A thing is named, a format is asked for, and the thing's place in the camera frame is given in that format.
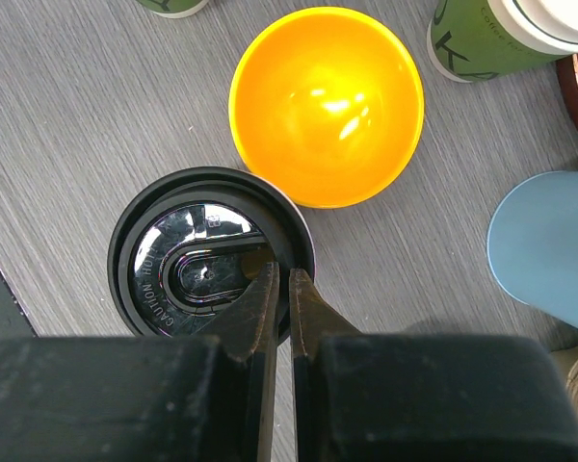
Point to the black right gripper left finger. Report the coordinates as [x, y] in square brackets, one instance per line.
[203, 397]

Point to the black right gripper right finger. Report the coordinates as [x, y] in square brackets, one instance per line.
[401, 397]

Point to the black plastic coffee lid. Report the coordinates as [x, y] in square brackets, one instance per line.
[189, 244]

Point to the stack of green paper cups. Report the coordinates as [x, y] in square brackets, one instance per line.
[477, 41]

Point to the light blue cup holder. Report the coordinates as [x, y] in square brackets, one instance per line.
[532, 244]

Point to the orange bowl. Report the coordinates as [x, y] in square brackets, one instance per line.
[328, 105]

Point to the green paper cup open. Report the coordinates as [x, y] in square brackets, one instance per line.
[174, 9]

